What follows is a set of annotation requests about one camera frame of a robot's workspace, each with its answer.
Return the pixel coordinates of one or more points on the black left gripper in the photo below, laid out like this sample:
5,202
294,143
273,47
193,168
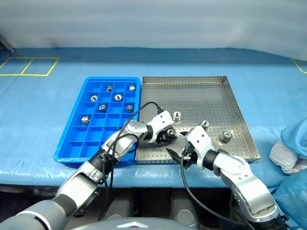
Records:
163,136

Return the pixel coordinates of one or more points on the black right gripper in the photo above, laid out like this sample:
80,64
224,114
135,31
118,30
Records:
190,158

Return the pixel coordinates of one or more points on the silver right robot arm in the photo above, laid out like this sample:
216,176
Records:
239,179

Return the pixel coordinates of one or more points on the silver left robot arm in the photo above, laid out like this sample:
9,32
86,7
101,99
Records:
72,187

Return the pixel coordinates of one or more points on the perforated steel tray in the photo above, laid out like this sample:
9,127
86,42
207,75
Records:
192,100

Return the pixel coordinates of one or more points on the blue compartment tray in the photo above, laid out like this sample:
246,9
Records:
72,143

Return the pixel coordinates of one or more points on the white gloved hand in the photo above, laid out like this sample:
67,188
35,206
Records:
285,157

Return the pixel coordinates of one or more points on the dark rounded shape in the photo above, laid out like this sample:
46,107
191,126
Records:
120,210
183,210

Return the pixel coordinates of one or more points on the grey robot torso cover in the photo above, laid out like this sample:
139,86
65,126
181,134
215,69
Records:
134,225

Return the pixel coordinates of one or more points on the blue protective gown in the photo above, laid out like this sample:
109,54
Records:
297,139

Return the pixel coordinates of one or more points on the blue plastic table cover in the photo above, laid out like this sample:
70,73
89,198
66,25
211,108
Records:
48,119

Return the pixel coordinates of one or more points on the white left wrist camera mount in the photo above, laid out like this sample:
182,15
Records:
160,122

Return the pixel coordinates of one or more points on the grey metal frame post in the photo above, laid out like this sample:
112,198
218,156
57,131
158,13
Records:
6,43

